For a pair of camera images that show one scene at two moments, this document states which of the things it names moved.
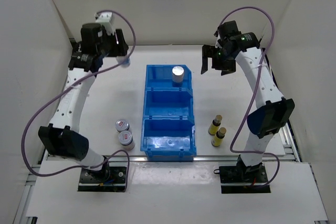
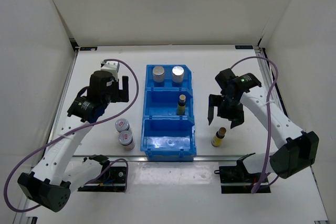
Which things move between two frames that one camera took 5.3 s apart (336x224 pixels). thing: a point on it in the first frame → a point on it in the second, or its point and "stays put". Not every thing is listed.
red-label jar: [122, 125] stays put
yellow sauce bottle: [217, 140] stays put
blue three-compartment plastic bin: [168, 132] stays put
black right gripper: [207, 52] → [237, 117]
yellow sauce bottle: [214, 125] → [180, 108]
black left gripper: [120, 49] → [121, 95]
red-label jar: [126, 139] stays put
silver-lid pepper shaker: [126, 63] → [158, 74]
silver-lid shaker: [178, 74] stays put
